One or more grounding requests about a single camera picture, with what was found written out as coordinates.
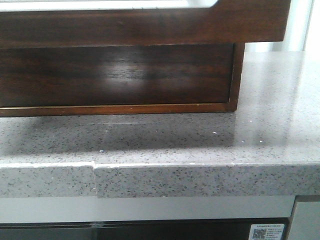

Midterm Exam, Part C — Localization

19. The black appliance under counter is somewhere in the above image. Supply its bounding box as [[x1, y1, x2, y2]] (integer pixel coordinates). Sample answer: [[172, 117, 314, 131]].
[[0, 218, 289, 240]]

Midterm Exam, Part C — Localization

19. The white QR code label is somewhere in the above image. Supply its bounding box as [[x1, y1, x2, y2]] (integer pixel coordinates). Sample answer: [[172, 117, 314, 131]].
[[248, 223, 285, 240]]

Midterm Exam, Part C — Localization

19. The dark wooden drawer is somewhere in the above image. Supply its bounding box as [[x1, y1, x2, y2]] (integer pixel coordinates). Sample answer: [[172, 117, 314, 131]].
[[0, 0, 291, 49]]

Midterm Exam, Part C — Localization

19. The dark wooden drawer cabinet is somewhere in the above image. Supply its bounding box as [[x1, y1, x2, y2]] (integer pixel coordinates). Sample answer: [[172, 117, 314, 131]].
[[0, 43, 244, 117]]

